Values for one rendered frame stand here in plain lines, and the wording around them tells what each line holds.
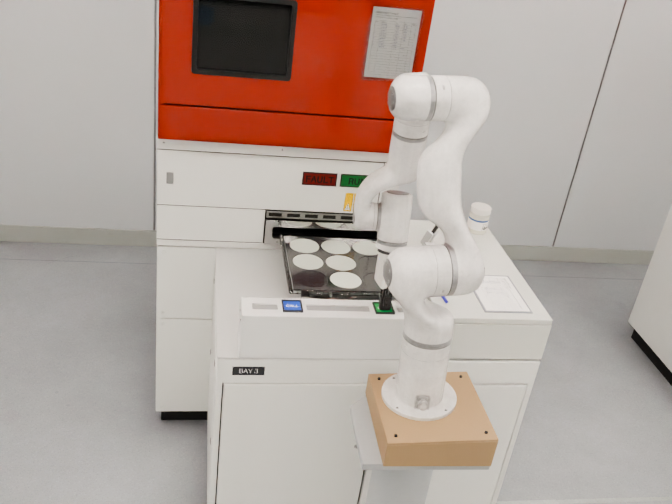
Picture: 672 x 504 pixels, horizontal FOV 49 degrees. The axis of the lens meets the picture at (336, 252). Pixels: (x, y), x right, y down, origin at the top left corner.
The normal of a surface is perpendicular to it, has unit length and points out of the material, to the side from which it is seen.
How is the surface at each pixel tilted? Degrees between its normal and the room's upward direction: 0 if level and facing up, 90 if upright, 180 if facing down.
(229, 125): 90
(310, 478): 90
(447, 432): 4
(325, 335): 90
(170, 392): 90
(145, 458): 0
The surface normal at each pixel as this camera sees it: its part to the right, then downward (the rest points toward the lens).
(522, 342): 0.15, 0.49
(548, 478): 0.12, -0.87
